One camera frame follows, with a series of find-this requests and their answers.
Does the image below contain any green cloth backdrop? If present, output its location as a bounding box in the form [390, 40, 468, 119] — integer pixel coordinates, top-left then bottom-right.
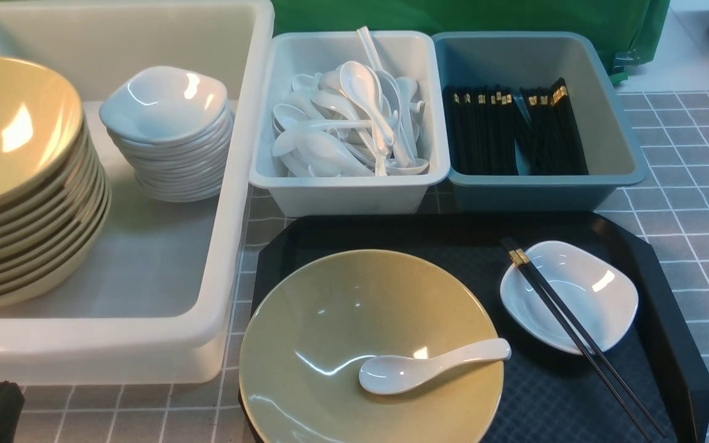
[273, 1, 670, 84]

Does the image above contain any yellow noodle bowl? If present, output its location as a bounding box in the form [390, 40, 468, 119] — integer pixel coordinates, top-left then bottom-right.
[239, 249, 505, 442]

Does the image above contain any pile of white soup spoons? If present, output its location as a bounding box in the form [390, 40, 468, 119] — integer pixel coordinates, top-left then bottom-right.
[270, 26, 430, 178]

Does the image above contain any stack of white sauce dishes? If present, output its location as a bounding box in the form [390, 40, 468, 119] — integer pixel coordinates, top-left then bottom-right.
[98, 66, 234, 204]

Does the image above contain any white plastic spoon bin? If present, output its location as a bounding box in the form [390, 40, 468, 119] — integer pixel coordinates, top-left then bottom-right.
[250, 31, 451, 218]

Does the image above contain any blue plastic chopstick bin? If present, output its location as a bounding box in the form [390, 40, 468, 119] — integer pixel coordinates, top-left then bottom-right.
[433, 31, 648, 212]

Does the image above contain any large white plastic tub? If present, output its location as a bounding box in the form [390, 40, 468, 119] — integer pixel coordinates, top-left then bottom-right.
[0, 1, 274, 385]

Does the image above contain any black plastic serving tray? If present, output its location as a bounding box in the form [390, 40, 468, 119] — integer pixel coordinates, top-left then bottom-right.
[253, 212, 709, 442]

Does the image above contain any white ceramic soup spoon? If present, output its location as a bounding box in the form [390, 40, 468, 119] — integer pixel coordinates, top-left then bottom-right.
[358, 338, 512, 396]

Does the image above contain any stack of yellow noodle bowls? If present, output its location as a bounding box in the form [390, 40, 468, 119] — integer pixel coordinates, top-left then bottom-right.
[0, 56, 112, 307]

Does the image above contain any black chopstick gold band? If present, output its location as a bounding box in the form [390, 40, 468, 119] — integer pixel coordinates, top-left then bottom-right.
[500, 236, 667, 442]

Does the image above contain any white square sauce dish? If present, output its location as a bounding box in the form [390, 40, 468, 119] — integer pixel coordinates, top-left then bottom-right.
[500, 239, 639, 355]

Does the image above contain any pile of black chopsticks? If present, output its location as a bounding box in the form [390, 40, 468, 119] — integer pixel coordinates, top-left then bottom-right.
[442, 78, 589, 176]

